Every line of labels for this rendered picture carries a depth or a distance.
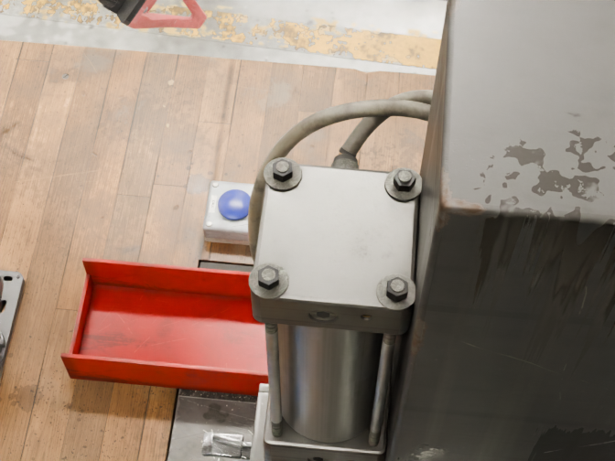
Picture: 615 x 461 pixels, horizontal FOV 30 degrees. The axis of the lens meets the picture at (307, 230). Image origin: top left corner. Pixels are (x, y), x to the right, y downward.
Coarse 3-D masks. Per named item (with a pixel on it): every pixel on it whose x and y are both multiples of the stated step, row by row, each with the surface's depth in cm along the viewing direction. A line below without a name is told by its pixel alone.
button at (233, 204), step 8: (224, 192) 134; (232, 192) 133; (240, 192) 133; (224, 200) 133; (232, 200) 133; (240, 200) 133; (248, 200) 133; (224, 208) 132; (232, 208) 132; (240, 208) 132; (248, 208) 132; (224, 216) 132; (232, 216) 132; (240, 216) 132
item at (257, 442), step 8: (264, 384) 95; (264, 392) 95; (264, 400) 94; (256, 408) 94; (264, 408) 94; (256, 416) 94; (264, 416) 94; (256, 424) 93; (256, 432) 93; (256, 440) 93; (256, 448) 92; (256, 456) 92
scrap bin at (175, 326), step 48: (96, 288) 131; (144, 288) 130; (192, 288) 129; (240, 288) 128; (96, 336) 128; (144, 336) 128; (192, 336) 128; (240, 336) 128; (144, 384) 125; (192, 384) 123; (240, 384) 122
